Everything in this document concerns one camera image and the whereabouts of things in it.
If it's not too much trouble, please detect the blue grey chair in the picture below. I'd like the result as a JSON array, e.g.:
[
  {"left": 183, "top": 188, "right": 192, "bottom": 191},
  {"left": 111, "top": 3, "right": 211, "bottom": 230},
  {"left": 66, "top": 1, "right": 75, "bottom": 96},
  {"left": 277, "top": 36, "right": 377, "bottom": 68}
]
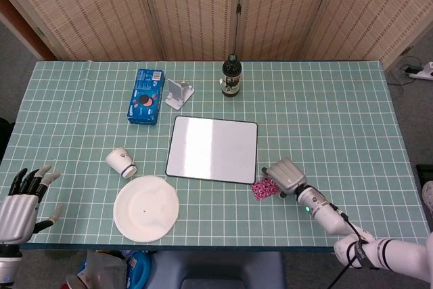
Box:
[{"left": 148, "top": 251, "right": 287, "bottom": 289}]

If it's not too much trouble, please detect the black floor cable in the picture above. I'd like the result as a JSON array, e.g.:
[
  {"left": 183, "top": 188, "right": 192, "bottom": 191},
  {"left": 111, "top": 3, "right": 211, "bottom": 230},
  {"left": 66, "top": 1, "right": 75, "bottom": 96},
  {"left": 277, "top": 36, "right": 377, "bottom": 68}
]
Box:
[{"left": 388, "top": 55, "right": 424, "bottom": 87}]

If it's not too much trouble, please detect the dark tea bottle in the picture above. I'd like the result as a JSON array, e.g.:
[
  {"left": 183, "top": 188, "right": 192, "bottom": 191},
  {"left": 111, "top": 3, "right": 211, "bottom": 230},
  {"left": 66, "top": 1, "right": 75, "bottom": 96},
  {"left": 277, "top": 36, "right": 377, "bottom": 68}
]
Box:
[{"left": 221, "top": 53, "right": 242, "bottom": 99}]

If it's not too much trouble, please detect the blue plastic container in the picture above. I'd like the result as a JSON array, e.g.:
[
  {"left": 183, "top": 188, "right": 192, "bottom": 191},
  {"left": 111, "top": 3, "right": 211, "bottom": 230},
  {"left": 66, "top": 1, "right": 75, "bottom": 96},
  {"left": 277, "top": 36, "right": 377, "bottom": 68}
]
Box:
[{"left": 127, "top": 250, "right": 152, "bottom": 289}]

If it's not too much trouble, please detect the pink patterned packet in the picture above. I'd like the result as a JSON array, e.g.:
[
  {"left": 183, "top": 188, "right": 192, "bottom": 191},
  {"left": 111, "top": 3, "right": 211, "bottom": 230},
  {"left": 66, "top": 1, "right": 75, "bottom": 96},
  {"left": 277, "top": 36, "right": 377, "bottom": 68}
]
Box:
[{"left": 251, "top": 176, "right": 280, "bottom": 201}]

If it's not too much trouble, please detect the black object beside table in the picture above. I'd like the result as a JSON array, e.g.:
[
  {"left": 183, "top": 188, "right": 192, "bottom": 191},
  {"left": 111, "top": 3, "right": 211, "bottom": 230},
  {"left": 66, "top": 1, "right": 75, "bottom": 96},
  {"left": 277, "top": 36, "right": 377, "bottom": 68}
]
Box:
[{"left": 0, "top": 116, "right": 14, "bottom": 164}]

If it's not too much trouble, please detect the white phone stand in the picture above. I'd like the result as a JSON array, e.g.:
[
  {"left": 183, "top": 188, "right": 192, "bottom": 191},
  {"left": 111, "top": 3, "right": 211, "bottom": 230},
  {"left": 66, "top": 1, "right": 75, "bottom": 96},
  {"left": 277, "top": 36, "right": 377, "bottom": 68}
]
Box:
[{"left": 164, "top": 79, "right": 196, "bottom": 111}]

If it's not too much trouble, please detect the white power strip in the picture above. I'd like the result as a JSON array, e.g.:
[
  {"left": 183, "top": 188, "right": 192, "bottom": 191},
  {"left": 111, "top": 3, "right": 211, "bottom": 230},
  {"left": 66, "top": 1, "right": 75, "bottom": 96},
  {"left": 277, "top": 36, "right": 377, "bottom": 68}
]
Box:
[{"left": 407, "top": 61, "right": 433, "bottom": 82}]

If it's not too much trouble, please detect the bamboo folding screen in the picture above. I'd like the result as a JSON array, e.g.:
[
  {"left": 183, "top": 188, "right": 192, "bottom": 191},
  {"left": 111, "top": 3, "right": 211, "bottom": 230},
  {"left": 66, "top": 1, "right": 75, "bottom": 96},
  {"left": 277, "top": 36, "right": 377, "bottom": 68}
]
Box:
[{"left": 0, "top": 0, "right": 433, "bottom": 66}]

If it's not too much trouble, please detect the blue Oreo cookie box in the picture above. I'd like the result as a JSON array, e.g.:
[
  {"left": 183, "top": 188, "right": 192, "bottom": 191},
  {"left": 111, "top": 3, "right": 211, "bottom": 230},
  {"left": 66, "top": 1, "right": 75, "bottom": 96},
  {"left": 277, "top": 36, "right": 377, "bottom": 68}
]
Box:
[{"left": 127, "top": 68, "right": 166, "bottom": 126}]

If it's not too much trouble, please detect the white paper plate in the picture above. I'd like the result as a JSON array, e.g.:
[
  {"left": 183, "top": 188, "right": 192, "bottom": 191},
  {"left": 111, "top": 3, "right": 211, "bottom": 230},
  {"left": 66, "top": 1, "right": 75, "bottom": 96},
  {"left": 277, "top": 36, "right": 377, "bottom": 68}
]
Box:
[{"left": 113, "top": 175, "right": 180, "bottom": 243}]

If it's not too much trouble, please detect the white paper cup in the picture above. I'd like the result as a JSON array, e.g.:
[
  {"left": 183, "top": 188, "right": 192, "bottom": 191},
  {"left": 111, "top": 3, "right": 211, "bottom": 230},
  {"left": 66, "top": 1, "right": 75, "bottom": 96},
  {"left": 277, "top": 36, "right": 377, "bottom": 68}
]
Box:
[{"left": 104, "top": 148, "right": 137, "bottom": 180}]

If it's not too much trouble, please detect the white shoe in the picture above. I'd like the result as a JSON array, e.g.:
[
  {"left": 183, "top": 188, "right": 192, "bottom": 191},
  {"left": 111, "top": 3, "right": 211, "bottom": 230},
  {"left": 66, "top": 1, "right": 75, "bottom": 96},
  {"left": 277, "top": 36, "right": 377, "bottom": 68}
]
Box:
[{"left": 421, "top": 180, "right": 433, "bottom": 216}]

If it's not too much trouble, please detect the green grid tablecloth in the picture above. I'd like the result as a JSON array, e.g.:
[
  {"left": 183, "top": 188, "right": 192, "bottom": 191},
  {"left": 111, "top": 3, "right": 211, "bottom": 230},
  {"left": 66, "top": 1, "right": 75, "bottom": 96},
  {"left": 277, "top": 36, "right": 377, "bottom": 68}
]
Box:
[{"left": 0, "top": 60, "right": 430, "bottom": 248}]

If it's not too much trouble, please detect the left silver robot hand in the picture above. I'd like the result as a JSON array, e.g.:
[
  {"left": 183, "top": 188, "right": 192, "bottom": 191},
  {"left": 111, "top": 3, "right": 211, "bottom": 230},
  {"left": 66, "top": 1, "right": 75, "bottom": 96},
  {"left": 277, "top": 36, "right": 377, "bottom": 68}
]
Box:
[{"left": 0, "top": 163, "right": 64, "bottom": 245}]

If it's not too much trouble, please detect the black box on floor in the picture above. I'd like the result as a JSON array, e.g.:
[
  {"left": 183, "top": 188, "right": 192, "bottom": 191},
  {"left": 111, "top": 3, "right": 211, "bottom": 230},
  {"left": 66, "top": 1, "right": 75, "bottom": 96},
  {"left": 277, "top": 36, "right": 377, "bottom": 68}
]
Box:
[{"left": 415, "top": 163, "right": 433, "bottom": 188}]

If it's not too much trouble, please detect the white board with black rim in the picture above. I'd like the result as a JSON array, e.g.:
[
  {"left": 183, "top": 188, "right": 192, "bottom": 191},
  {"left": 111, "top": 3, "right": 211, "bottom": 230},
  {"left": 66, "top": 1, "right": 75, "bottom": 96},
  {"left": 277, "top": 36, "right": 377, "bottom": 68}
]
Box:
[{"left": 164, "top": 115, "right": 258, "bottom": 185}]

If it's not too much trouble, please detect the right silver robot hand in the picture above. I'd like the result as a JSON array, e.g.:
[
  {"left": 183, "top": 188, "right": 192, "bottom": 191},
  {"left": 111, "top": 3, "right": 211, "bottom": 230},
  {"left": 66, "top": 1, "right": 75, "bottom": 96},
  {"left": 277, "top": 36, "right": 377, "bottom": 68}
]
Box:
[{"left": 260, "top": 157, "right": 308, "bottom": 199}]

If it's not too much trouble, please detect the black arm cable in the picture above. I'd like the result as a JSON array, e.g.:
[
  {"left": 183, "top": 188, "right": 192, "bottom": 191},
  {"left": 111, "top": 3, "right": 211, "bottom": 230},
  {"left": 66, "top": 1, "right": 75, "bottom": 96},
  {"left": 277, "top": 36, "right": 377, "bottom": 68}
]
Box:
[{"left": 326, "top": 202, "right": 371, "bottom": 289}]

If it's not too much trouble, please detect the clear plastic bag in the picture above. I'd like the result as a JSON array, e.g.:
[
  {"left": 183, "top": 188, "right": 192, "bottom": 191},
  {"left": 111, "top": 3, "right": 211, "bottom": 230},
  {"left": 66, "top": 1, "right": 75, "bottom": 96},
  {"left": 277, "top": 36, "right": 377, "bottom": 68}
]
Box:
[{"left": 76, "top": 250, "right": 128, "bottom": 289}]

